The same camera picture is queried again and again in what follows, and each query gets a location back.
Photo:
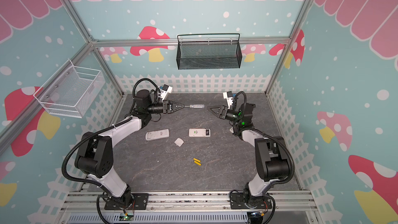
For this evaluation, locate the white battery cover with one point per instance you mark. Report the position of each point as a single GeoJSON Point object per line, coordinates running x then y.
{"type": "Point", "coordinates": [179, 142]}

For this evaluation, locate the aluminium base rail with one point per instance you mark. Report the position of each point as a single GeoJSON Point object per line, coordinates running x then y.
{"type": "Point", "coordinates": [189, 207]}

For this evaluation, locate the black mesh wall basket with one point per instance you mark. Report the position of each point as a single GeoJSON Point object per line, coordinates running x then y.
{"type": "Point", "coordinates": [209, 51]}

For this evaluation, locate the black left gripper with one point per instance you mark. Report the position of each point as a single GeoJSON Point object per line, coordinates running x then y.
{"type": "Point", "coordinates": [167, 107]}

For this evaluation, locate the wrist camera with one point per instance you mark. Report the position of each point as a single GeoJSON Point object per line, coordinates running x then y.
{"type": "Point", "coordinates": [230, 98]}
{"type": "Point", "coordinates": [165, 90]}

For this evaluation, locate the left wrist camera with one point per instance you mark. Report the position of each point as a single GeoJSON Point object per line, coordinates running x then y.
{"type": "Point", "coordinates": [165, 90]}

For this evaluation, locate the white wire wall basket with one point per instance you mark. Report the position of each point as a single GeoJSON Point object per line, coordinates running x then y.
{"type": "Point", "coordinates": [71, 91]}

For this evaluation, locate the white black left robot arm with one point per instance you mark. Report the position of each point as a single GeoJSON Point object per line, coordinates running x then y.
{"type": "Point", "coordinates": [95, 156]}

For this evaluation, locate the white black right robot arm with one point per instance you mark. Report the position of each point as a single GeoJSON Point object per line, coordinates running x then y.
{"type": "Point", "coordinates": [274, 164]}

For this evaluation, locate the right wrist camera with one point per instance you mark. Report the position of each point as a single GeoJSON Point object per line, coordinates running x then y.
{"type": "Point", "coordinates": [230, 98]}

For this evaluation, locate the thin metal pry tool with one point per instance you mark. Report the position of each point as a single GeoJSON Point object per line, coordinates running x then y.
{"type": "Point", "coordinates": [194, 106]}

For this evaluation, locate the white remote control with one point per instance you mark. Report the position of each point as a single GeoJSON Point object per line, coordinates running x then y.
{"type": "Point", "coordinates": [156, 135]}
{"type": "Point", "coordinates": [199, 133]}

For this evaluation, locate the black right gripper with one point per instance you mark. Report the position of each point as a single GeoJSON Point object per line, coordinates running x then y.
{"type": "Point", "coordinates": [223, 111]}

